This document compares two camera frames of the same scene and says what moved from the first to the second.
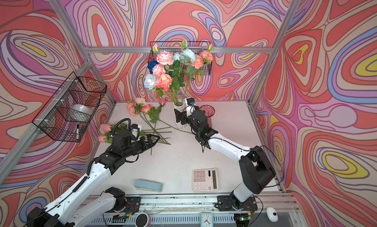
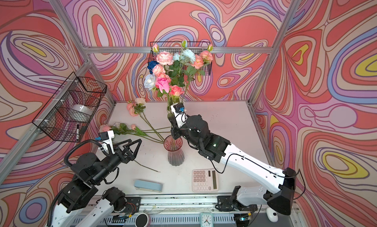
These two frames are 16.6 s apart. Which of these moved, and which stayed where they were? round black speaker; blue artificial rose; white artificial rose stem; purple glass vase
Moved: purple glass vase
Stayed: white artificial rose stem; round black speaker; blue artificial rose
